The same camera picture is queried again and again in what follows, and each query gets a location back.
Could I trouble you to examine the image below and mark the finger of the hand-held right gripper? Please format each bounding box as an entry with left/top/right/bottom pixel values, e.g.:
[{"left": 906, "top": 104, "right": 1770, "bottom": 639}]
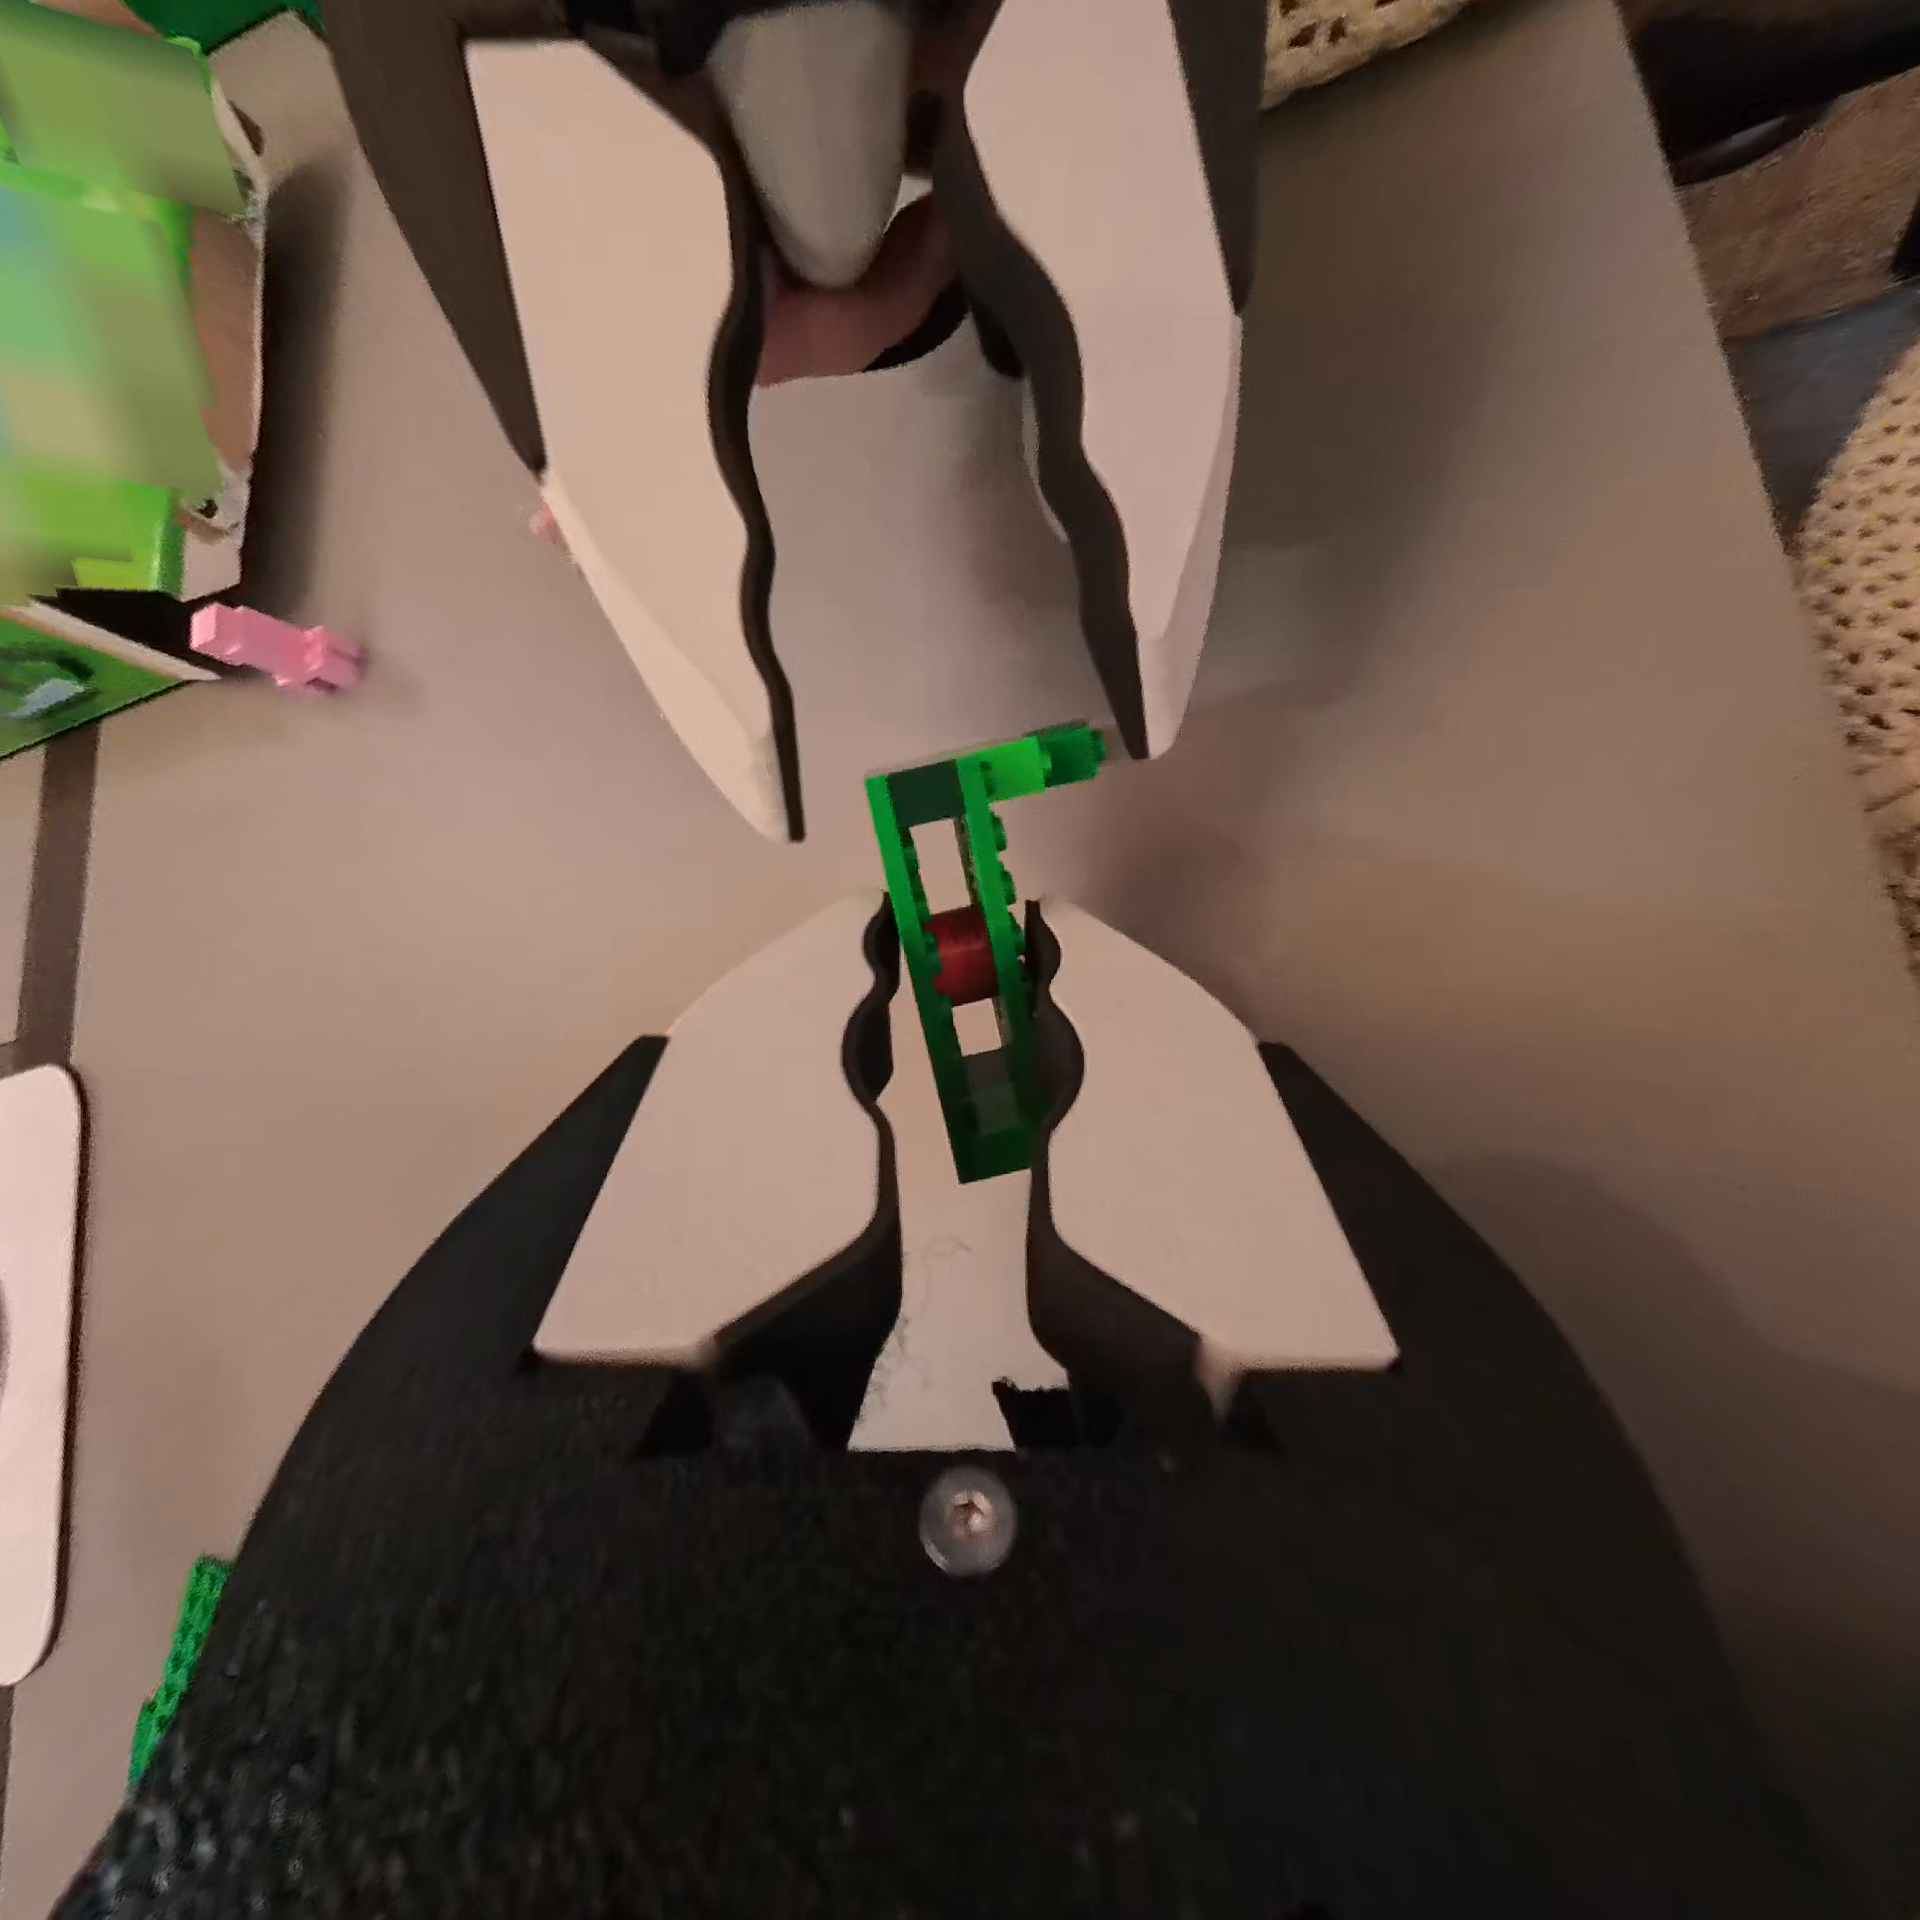
[
  {"left": 936, "top": 0, "right": 1248, "bottom": 762},
  {"left": 462, "top": 32, "right": 811, "bottom": 846}
]

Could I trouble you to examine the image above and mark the pink lego pig figure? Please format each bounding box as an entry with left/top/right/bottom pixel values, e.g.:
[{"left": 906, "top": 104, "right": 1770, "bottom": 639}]
[{"left": 189, "top": 605, "right": 365, "bottom": 697}]

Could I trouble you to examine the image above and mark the green lego assembly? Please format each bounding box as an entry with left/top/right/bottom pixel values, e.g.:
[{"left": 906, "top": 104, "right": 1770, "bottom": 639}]
[{"left": 864, "top": 726, "right": 1114, "bottom": 1187}]

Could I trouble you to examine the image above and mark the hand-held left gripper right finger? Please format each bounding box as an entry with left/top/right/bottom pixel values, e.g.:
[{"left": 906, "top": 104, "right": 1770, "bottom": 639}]
[{"left": 1024, "top": 897, "right": 1403, "bottom": 1379}]

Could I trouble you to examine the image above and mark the white book stand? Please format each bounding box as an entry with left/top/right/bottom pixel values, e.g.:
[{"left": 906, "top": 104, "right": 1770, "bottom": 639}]
[{"left": 0, "top": 1063, "right": 86, "bottom": 1690}]

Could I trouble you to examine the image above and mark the pile of lego pieces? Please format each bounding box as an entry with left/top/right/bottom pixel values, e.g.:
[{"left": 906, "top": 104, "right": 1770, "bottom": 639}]
[{"left": 128, "top": 1553, "right": 232, "bottom": 1791}]

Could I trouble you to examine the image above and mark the green lego set box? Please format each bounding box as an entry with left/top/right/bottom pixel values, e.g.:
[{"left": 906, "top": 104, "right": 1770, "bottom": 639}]
[{"left": 0, "top": 0, "right": 269, "bottom": 758}]

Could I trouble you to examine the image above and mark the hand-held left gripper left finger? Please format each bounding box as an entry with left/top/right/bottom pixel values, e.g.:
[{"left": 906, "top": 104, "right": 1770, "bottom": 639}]
[{"left": 528, "top": 890, "right": 906, "bottom": 1369}]

